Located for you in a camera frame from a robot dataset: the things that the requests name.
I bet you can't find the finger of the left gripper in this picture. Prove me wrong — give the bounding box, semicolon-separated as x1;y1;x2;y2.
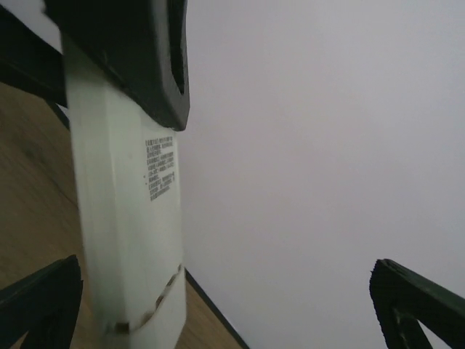
45;0;190;132

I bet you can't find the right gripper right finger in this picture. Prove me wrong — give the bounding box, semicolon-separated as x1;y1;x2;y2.
369;259;464;348

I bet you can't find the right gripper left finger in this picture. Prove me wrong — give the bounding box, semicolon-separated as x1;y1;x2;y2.
1;255;83;348

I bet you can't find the white remote control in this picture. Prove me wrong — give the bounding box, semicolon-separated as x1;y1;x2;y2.
62;37;187;348

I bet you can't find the black aluminium frame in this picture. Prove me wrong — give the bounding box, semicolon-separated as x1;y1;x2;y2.
0;5;251;349

